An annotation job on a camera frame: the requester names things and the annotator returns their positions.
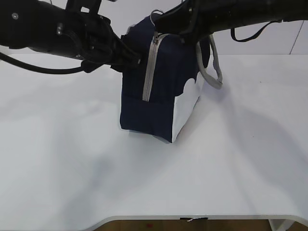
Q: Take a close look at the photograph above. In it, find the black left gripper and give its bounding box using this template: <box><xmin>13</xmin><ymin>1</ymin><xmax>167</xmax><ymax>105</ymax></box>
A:
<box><xmin>64</xmin><ymin>0</ymin><xmax>141</xmax><ymax>73</ymax></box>

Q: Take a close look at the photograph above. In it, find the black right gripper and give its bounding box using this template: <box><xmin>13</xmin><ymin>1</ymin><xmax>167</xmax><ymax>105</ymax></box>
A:
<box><xmin>153</xmin><ymin>0</ymin><xmax>211</xmax><ymax>44</ymax></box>

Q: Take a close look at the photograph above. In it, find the navy insulated lunch bag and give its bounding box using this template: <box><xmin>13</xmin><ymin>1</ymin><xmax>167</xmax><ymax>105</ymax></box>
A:
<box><xmin>120</xmin><ymin>12</ymin><xmax>223</xmax><ymax>143</ymax></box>

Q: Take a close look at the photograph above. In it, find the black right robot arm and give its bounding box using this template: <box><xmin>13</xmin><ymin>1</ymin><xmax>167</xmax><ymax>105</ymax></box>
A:
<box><xmin>154</xmin><ymin>0</ymin><xmax>308</xmax><ymax>43</ymax></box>

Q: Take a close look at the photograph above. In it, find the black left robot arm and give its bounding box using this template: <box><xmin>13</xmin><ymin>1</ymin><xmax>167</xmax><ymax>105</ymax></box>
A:
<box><xmin>0</xmin><ymin>0</ymin><xmax>141</xmax><ymax>75</ymax></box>

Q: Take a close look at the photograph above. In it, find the black tape on table edge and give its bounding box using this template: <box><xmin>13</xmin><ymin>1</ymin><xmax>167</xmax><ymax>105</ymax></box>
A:
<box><xmin>180</xmin><ymin>217</ymin><xmax>208</xmax><ymax>222</ymax></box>

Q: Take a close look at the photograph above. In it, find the white table leg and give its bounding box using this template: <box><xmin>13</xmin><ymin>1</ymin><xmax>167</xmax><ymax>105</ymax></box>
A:
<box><xmin>269</xmin><ymin>219</ymin><xmax>295</xmax><ymax>231</ymax></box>

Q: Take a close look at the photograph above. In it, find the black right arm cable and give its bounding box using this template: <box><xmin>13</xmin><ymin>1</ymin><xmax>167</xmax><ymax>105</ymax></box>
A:
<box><xmin>230</xmin><ymin>20</ymin><xmax>282</xmax><ymax>42</ymax></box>

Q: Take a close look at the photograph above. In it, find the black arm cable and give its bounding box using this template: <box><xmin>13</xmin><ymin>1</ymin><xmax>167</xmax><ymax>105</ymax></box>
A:
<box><xmin>0</xmin><ymin>51</ymin><xmax>87</xmax><ymax>76</ymax></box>
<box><xmin>230</xmin><ymin>20</ymin><xmax>282</xmax><ymax>42</ymax></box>

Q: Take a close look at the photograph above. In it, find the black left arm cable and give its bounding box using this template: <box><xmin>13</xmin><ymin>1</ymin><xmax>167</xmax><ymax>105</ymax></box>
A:
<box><xmin>0</xmin><ymin>51</ymin><xmax>87</xmax><ymax>76</ymax></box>

